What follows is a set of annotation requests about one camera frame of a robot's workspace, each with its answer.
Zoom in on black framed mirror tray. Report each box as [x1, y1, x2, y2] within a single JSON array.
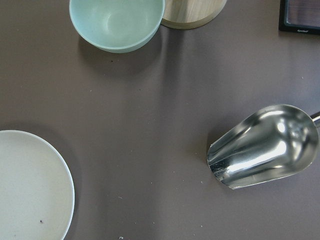
[[278, 0, 320, 35]]

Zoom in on mint green bowl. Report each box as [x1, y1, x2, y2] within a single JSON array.
[[69, 0, 166, 53]]

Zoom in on steel ice scoop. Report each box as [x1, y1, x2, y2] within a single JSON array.
[[207, 104, 320, 190]]

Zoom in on white round plate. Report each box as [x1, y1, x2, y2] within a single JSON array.
[[0, 130, 75, 240]]

